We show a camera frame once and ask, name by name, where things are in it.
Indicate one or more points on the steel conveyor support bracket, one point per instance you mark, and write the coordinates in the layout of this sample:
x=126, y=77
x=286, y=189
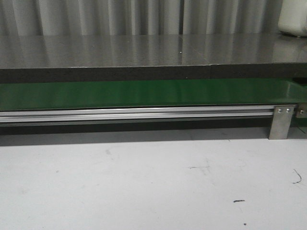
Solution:
x=282, y=117

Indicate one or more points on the aluminium conveyor side rail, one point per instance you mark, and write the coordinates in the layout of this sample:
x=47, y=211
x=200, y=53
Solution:
x=140, y=113

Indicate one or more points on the steel conveyor end plate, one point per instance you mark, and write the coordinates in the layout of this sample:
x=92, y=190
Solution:
x=301, y=110

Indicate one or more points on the white plastic box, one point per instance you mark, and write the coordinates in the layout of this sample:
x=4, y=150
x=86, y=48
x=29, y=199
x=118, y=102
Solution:
x=293, y=18

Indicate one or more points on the dark grey raised platform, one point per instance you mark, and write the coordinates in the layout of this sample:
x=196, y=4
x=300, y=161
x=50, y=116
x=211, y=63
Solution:
x=77, y=58

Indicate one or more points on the grey pleated curtain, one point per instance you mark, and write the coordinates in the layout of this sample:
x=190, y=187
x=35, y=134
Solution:
x=137, y=17

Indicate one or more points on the green conveyor belt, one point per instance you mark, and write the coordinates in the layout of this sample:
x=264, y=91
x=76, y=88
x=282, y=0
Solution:
x=102, y=94

